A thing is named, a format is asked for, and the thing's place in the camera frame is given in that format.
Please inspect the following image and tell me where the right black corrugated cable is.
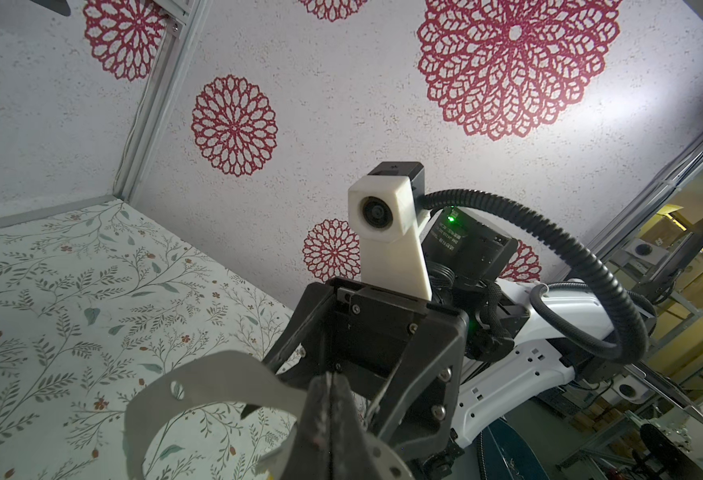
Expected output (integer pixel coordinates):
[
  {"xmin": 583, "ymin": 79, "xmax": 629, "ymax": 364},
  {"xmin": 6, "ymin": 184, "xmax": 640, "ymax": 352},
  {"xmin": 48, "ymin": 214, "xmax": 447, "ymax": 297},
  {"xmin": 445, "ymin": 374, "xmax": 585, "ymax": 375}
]
[{"xmin": 416, "ymin": 188, "xmax": 649, "ymax": 364}]

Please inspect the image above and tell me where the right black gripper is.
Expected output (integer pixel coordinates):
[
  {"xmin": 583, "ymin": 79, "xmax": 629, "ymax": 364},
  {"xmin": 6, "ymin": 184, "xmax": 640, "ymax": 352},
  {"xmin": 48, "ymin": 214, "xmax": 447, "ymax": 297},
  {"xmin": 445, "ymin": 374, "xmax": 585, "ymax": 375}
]
[{"xmin": 263, "ymin": 278, "xmax": 469, "ymax": 444}]

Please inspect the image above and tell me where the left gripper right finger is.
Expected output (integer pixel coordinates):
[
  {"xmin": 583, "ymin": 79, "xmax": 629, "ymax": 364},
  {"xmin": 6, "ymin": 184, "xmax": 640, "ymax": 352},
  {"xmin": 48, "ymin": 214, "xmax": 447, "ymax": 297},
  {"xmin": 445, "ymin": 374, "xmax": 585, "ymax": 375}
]
[{"xmin": 330, "ymin": 374, "xmax": 381, "ymax": 480}]

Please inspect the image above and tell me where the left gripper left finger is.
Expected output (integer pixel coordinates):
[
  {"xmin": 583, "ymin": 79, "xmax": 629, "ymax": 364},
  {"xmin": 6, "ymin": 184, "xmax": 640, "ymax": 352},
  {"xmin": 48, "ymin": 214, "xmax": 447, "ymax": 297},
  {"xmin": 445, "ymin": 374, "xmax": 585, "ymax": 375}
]
[{"xmin": 280, "ymin": 374, "xmax": 332, "ymax": 480}]

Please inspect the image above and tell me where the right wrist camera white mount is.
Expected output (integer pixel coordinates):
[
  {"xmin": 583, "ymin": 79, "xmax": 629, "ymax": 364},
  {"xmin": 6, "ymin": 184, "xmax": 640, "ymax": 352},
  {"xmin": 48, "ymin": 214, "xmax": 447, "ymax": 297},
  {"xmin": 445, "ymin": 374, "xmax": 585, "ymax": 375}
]
[{"xmin": 347, "ymin": 161, "xmax": 433, "ymax": 301}]

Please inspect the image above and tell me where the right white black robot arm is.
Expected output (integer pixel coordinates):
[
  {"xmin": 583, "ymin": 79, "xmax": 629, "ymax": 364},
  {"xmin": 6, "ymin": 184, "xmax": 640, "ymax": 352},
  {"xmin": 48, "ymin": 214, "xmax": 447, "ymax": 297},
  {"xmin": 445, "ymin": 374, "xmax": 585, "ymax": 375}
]
[{"xmin": 264, "ymin": 209, "xmax": 593, "ymax": 460}]

